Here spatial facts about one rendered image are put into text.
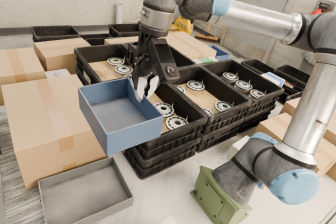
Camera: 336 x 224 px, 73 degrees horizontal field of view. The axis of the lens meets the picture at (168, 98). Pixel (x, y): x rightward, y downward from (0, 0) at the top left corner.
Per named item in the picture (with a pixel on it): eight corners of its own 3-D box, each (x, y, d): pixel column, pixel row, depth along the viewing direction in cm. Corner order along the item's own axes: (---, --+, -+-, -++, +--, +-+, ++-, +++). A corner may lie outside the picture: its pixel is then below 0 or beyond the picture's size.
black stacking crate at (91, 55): (153, 91, 124) (156, 73, 118) (101, 104, 108) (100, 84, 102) (121, 60, 149) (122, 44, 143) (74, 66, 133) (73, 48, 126)
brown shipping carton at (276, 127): (324, 174, 109) (344, 152, 100) (300, 193, 98) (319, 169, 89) (272, 134, 129) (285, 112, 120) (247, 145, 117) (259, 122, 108)
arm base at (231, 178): (248, 205, 82) (267, 185, 81) (239, 207, 70) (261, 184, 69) (218, 173, 91) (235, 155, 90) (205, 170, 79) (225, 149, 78)
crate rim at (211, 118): (251, 105, 111) (253, 101, 109) (208, 122, 94) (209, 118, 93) (198, 68, 136) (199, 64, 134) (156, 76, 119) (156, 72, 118)
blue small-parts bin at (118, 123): (160, 136, 60) (164, 116, 56) (106, 156, 52) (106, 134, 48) (127, 96, 73) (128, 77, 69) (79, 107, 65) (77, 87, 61)
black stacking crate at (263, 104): (276, 106, 133) (284, 90, 126) (244, 120, 116) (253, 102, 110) (226, 74, 157) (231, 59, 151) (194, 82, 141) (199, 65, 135)
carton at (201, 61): (210, 64, 165) (212, 56, 162) (216, 67, 161) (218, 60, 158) (184, 68, 152) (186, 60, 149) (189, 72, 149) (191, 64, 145)
